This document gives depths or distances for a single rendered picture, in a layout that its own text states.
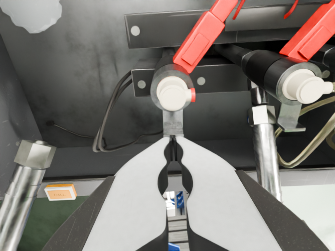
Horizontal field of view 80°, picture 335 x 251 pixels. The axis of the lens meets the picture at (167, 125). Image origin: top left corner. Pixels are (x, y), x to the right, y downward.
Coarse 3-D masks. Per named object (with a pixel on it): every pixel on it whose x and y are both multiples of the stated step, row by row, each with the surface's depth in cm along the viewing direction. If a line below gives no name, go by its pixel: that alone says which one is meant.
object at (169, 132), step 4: (164, 128) 14; (168, 128) 14; (172, 128) 14; (176, 128) 14; (180, 128) 14; (164, 132) 14; (168, 132) 14; (172, 132) 14; (176, 132) 14; (180, 132) 14; (164, 136) 14; (168, 136) 14; (172, 136) 14; (176, 136) 14
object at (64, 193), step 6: (48, 186) 38; (54, 186) 38; (60, 186) 38; (66, 186) 38; (72, 186) 38; (48, 192) 38; (54, 192) 38; (60, 192) 38; (66, 192) 38; (54, 198) 39; (60, 198) 39; (66, 198) 39
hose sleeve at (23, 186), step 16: (16, 176) 13; (32, 176) 13; (16, 192) 13; (32, 192) 14; (0, 208) 13; (16, 208) 13; (0, 224) 13; (16, 224) 13; (0, 240) 12; (16, 240) 13
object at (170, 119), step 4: (164, 112) 14; (168, 112) 14; (172, 112) 14; (176, 112) 14; (180, 112) 14; (164, 116) 14; (168, 116) 14; (172, 116) 14; (176, 116) 14; (180, 116) 14; (164, 120) 14; (168, 120) 14; (172, 120) 14; (176, 120) 14; (180, 120) 14; (164, 124) 14; (168, 124) 14; (172, 124) 14; (176, 124) 14; (180, 124) 14
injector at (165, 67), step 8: (168, 48) 26; (168, 56) 17; (160, 64) 15; (168, 64) 14; (176, 64) 14; (160, 72) 13; (168, 72) 12; (176, 72) 12; (184, 72) 13; (152, 80) 14; (160, 80) 12; (184, 80) 12; (152, 88) 13; (152, 96) 13; (160, 104) 13; (184, 104) 13
